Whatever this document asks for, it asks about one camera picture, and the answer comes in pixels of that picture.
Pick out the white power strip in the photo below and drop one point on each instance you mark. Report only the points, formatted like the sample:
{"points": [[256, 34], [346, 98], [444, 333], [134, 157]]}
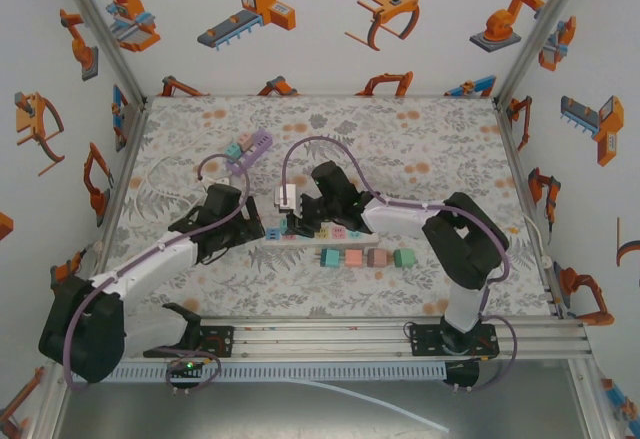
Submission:
{"points": [[345, 243]]}

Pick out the pink plug adapter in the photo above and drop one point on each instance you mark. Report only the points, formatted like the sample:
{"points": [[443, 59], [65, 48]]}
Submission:
{"points": [[245, 140], [354, 258]]}

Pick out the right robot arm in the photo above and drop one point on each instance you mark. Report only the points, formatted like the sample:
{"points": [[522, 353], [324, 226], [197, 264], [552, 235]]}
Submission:
{"points": [[400, 219]]}

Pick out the floral tablecloth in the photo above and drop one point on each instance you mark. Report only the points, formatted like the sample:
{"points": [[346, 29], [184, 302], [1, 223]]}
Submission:
{"points": [[400, 149]]}

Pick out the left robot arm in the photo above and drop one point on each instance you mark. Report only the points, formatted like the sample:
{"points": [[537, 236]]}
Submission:
{"points": [[160, 269]]}

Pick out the small black controller box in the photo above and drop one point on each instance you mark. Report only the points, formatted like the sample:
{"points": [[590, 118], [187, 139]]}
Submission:
{"points": [[187, 366], [462, 374]]}

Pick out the green plug adapter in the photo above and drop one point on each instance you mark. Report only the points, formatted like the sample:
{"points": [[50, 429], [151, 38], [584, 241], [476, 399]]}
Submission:
{"points": [[403, 257]]}

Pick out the purple power strip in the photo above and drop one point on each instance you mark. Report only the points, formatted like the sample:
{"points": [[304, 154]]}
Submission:
{"points": [[257, 146]]}

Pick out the white plug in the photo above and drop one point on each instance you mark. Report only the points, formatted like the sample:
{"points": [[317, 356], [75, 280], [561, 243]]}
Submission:
{"points": [[222, 179]]}

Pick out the aluminium frame post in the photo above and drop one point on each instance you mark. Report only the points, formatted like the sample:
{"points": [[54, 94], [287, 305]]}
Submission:
{"points": [[538, 34], [102, 34]]}

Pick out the aluminium frame rail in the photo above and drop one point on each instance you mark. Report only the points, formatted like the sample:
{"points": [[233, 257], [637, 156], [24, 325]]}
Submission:
{"points": [[325, 339]]}

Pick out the aluminium side rail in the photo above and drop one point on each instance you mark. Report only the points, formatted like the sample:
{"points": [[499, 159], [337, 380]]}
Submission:
{"points": [[122, 179], [525, 194]]}

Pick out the teal plug adapter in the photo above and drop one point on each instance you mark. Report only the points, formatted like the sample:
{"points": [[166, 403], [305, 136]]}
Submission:
{"points": [[331, 258], [232, 150]]}

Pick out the dusty pink charger plug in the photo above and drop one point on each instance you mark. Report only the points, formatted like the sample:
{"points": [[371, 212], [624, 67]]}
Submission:
{"points": [[378, 258]]}

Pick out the white plastic tube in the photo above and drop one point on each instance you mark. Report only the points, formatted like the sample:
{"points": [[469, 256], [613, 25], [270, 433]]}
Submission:
{"points": [[400, 411]]}

